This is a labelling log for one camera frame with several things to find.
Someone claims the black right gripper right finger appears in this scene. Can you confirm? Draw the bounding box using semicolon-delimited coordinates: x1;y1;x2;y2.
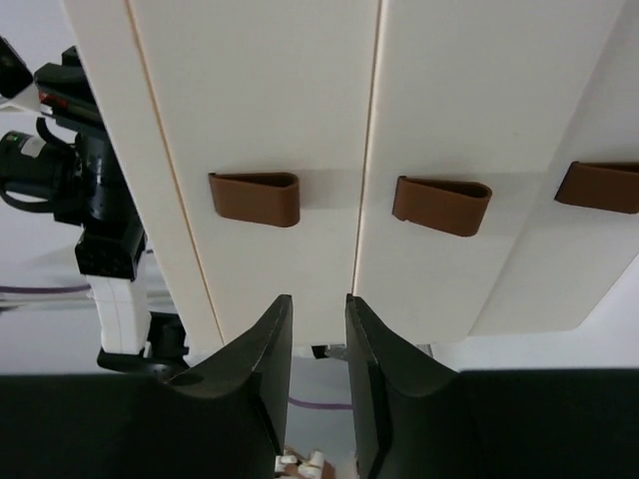
345;296;638;478

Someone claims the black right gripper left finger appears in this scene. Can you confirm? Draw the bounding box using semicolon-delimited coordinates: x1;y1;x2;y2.
1;294;293;478

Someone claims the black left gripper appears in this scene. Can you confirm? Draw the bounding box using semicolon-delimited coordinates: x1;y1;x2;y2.
35;47;146;279

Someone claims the brown top drawer handle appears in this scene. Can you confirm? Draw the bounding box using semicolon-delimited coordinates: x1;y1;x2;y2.
209;172;301;229

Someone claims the brown drawer handle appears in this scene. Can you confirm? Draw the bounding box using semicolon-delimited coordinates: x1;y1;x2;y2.
392;176;492;238
209;172;301;229
554;162;639;215

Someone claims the white drawer cabinet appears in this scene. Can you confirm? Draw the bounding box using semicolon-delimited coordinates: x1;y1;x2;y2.
65;1;638;351

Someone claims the brown bottom drawer handle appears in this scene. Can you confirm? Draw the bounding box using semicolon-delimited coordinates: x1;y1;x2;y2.
554;162;639;215

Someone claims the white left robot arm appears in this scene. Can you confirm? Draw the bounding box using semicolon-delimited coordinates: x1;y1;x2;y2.
1;39;189;379

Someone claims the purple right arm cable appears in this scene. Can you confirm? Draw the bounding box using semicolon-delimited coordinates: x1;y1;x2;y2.
289;396;353;413

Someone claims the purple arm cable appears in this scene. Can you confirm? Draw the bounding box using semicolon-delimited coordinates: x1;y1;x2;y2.
289;396;353;413
0;284;91;300

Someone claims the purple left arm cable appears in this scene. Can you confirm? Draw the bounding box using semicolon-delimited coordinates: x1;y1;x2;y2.
0;284;91;300

